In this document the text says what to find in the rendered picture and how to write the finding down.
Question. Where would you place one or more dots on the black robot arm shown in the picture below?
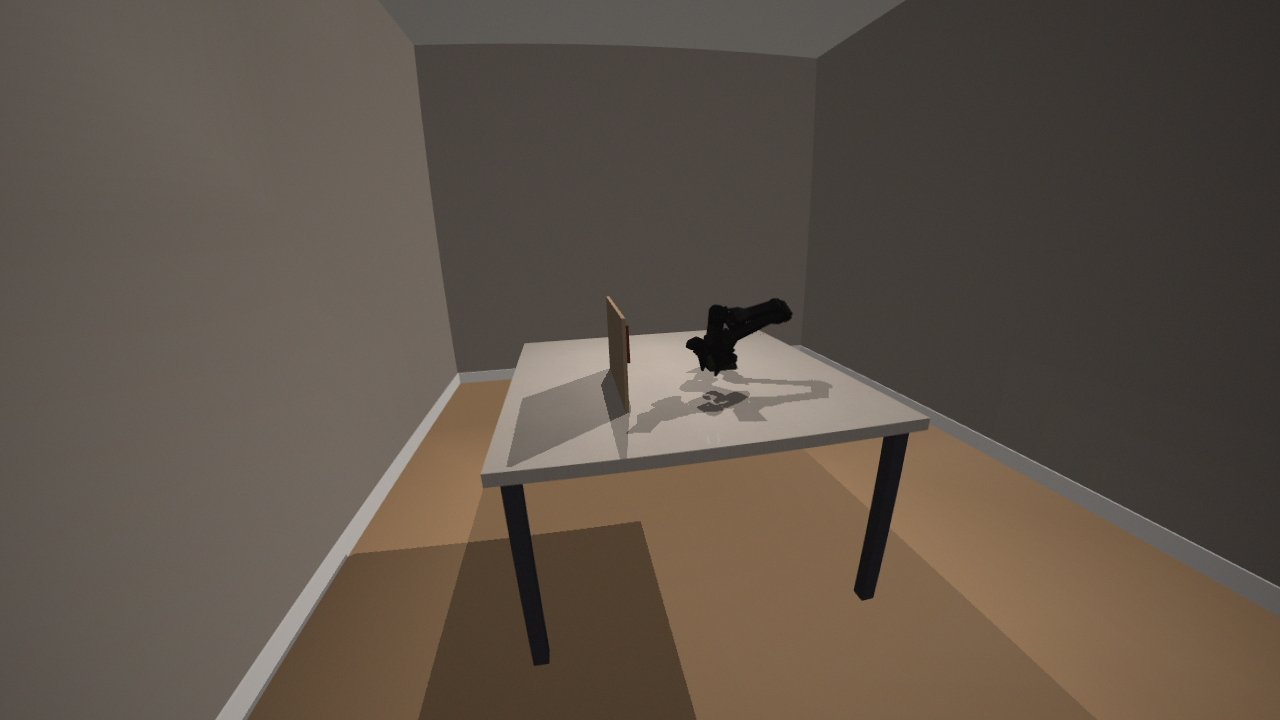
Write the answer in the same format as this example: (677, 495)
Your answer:
(774, 311)

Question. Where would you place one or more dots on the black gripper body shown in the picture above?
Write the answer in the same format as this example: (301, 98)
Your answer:
(713, 342)

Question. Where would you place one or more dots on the tan wall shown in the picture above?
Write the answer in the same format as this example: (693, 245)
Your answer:
(618, 350)

